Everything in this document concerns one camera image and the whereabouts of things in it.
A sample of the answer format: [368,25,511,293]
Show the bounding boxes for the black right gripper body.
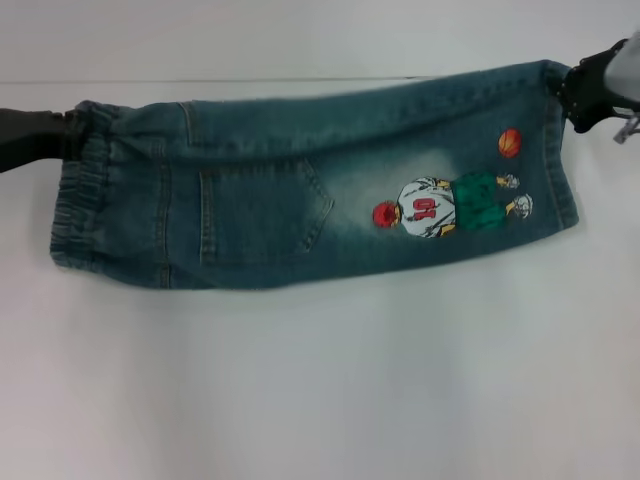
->
[569,38,640,135]

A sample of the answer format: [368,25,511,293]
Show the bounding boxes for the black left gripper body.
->
[0,104,65,175]

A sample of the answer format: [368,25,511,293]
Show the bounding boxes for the blue denim shorts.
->
[48,58,581,292]

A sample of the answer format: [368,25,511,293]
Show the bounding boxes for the silver cable connector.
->
[612,113,640,147]

